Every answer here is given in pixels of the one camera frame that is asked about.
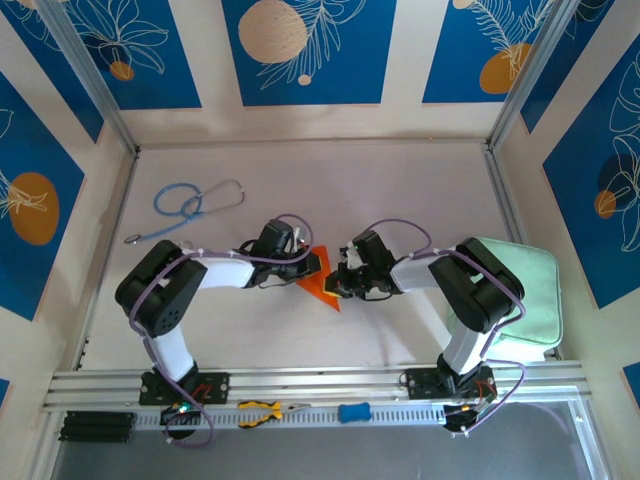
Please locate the aluminium rail frame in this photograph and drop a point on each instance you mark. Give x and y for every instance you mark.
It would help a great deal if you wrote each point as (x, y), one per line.
(320, 382)

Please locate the mint green cushion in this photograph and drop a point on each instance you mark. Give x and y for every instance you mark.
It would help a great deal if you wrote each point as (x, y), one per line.
(540, 300)

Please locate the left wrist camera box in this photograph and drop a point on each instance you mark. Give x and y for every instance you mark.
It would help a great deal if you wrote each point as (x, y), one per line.
(300, 240)

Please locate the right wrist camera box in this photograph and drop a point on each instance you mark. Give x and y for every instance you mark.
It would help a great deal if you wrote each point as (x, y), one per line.
(352, 257)

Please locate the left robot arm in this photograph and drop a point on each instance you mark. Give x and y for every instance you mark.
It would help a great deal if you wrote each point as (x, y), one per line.
(155, 300)

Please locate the blue stethoscope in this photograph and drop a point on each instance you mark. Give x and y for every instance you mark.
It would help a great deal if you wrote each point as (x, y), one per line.
(133, 238)

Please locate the black ribbed block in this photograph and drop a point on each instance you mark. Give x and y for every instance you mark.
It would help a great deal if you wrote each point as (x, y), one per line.
(97, 427)

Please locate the orange paper sheet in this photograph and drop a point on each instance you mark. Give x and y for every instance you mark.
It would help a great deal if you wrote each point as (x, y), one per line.
(315, 290)

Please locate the aluminium frame post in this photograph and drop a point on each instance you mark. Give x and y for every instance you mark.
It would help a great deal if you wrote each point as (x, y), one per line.
(529, 75)
(92, 75)

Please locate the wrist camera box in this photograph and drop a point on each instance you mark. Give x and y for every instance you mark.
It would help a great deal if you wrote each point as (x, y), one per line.
(300, 240)
(352, 257)

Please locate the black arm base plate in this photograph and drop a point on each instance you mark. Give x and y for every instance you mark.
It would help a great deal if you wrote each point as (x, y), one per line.
(220, 387)
(422, 385)

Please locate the silver metal clip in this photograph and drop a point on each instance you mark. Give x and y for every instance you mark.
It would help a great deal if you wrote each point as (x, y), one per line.
(185, 242)

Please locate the blue bone-shaped block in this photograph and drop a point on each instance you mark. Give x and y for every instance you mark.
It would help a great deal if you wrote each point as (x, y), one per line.
(354, 413)

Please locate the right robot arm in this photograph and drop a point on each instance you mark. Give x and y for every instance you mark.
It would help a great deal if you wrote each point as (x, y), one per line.
(480, 290)

